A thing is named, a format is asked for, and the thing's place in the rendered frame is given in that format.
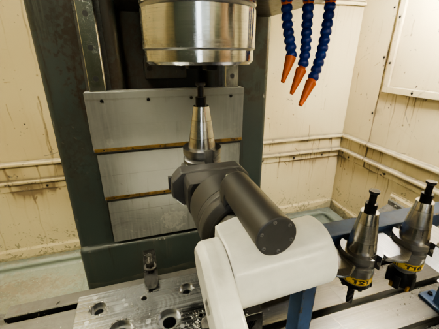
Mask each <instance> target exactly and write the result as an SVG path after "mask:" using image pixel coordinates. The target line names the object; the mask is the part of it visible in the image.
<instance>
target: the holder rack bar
mask: <svg viewBox="0 0 439 329"><path fill-rule="evenodd" d="M410 208H411V207H409V208H402V209H398V210H391V211H385V212H381V213H380V218H379V229H378V231H382V232H383V233H385V234H386V235H388V236H391V233H392V231H393V228H394V227H395V228H397V229H399V228H400V225H402V224H403V222H404V220H405V218H406V216H407V214H408V212H409V211H410ZM356 218H357V217H354V218H350V219H343V220H339V221H333V222H329V223H323V226H324V227H325V228H326V229H327V231H328V232H329V234H330V236H331V238H332V240H333V242H334V246H335V247H336V248H339V245H340V240H341V239H342V238H343V239H345V240H348V237H349V235H350V232H351V230H352V228H353V226H354V223H355V221H356ZM432 224H433V225H434V226H436V227H437V226H439V202H435V206H434V216H433V222H432Z"/></svg>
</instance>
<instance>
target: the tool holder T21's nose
mask: <svg viewBox="0 0 439 329"><path fill-rule="evenodd" d="M339 280H341V284H343V285H346V286H347V287H349V288H351V289H355V290H357V291H358V292H362V290H366V289H368V288H369V287H371V286H372V282H371V283H370V284H369V285H368V286H365V287H358V286H355V285H352V284H350V283H348V282H346V281H345V280H343V279H342V278H339Z"/></svg>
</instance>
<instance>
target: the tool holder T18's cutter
mask: <svg viewBox="0 0 439 329"><path fill-rule="evenodd" d="M385 279H388V280H389V284H388V285H390V286H392V287H393V288H395V289H398V288H399V287H400V288H404V291H405V292H410V291H412V290H413V289H414V285H415V282H416V280H417V275H416V272H415V273H414V274H405V273H402V272H400V271H398V270H397V269H396V268H395V267H394V266H393V263H391V264H390V265H388V267H387V270H386V273H385Z"/></svg>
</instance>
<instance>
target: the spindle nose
mask: <svg viewBox="0 0 439 329"><path fill-rule="evenodd" d="M138 4H139V6H140V8H139V13H140V26H141V33H142V46H143V49H144V51H145V59H146V62H147V63H148V64H150V65H247V64H250V63H251V62H252V61H253V50H254V49H255V24H256V9H255V8H256V6H257V0H138Z"/></svg>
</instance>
